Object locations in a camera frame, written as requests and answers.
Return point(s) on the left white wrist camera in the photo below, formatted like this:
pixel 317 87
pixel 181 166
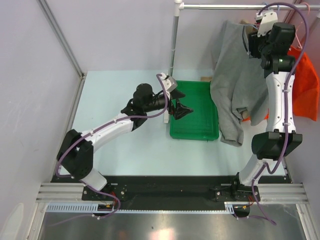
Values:
pixel 169 82

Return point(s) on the grey t shirt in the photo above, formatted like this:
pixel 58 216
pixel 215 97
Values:
pixel 238 87

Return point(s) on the aluminium frame rail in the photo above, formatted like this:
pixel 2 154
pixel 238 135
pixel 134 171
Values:
pixel 281 193

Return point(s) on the light blue hanger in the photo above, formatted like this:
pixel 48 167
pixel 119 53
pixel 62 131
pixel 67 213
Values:
pixel 253 25

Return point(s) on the orange t shirt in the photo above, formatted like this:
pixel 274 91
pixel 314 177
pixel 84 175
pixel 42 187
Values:
pixel 306 90

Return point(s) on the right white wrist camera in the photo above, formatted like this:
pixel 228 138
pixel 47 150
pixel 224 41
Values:
pixel 265 21

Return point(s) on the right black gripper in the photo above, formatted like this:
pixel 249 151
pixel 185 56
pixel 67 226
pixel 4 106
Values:
pixel 254 40

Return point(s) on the aluminium corner post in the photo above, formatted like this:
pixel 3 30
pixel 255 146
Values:
pixel 52 21

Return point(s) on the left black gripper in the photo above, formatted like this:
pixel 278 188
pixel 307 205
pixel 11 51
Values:
pixel 179 110

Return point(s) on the green plastic bin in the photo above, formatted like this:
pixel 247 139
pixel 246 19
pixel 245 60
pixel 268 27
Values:
pixel 202 124

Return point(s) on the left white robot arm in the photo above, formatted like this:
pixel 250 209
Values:
pixel 76 153

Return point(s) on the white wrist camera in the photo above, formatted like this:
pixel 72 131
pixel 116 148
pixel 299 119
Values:
pixel 265 21
pixel 169 82

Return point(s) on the beige t shirt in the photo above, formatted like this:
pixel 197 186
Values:
pixel 217 41

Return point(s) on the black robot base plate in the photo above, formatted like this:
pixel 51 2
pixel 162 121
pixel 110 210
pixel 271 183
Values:
pixel 171 193

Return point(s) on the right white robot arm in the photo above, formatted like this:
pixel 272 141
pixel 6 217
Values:
pixel 280 137

